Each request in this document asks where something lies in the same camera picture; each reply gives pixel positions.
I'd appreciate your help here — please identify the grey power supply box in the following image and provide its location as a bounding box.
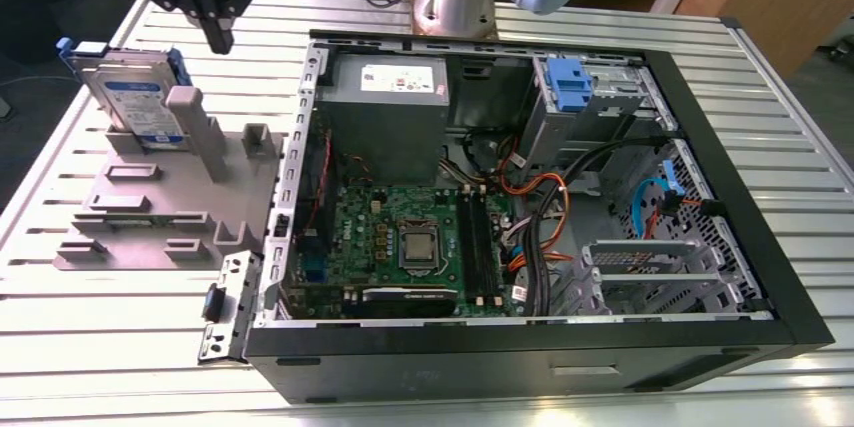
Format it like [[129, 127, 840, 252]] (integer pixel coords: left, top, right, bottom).
[[310, 50, 453, 189]]

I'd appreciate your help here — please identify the blue drive latch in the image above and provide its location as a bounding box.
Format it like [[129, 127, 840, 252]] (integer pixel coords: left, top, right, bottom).
[[541, 57, 595, 115]]

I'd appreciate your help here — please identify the grey expansion slot bracket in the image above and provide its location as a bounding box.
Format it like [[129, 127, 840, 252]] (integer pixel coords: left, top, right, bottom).
[[194, 248, 266, 366]]

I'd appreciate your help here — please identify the black open PC case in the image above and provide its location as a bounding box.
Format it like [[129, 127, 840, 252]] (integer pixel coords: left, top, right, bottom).
[[242, 29, 835, 406]]

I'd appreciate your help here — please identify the black RAM slot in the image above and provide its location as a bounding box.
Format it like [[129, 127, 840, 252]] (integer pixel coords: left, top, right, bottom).
[[474, 184, 506, 306], [456, 184, 486, 306]]

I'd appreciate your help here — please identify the grey parts rack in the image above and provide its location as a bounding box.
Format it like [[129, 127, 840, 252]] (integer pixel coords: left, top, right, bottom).
[[51, 86, 294, 273]]

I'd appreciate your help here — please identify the hard disk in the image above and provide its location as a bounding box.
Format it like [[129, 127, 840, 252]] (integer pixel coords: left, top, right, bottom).
[[55, 36, 194, 151]]

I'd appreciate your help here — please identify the multicoloured power wire bundle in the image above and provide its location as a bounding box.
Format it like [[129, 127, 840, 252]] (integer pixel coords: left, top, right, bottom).
[[436, 131, 578, 298]]

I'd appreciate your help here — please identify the metal disk bay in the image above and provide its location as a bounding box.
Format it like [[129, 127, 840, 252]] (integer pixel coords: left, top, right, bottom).
[[576, 238, 763, 317]]

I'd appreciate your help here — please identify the blue data wire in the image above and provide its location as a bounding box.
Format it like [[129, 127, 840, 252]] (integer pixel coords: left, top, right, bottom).
[[628, 159, 687, 242]]

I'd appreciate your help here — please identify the green RAM stick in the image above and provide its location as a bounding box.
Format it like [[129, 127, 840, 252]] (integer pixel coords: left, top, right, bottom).
[[98, 215, 176, 227]]

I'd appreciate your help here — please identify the red black twisted fan wire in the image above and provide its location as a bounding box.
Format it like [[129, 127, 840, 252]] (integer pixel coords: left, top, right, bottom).
[[317, 126, 334, 211]]

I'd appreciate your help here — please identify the metal optical drive cage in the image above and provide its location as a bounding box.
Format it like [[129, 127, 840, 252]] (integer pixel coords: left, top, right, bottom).
[[516, 52, 672, 164]]

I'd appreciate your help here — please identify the thick black cable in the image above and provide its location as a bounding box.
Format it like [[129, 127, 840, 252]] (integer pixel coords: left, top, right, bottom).
[[522, 136, 675, 316]]

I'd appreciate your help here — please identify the disk power wire black plug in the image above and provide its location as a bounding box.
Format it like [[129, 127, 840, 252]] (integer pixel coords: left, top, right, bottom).
[[649, 194, 728, 241]]

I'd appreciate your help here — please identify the CPU socket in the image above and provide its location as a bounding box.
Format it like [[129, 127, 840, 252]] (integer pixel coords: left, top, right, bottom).
[[393, 218, 446, 279]]

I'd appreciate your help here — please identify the green motherboard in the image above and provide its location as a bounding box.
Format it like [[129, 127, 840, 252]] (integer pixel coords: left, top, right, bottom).
[[277, 183, 532, 321]]

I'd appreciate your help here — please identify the silver CPU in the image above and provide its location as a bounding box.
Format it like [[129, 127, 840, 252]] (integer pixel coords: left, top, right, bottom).
[[397, 231, 440, 262]]

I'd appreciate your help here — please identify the black graphics card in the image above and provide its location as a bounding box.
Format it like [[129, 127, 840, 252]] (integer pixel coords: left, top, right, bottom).
[[277, 282, 462, 321]]

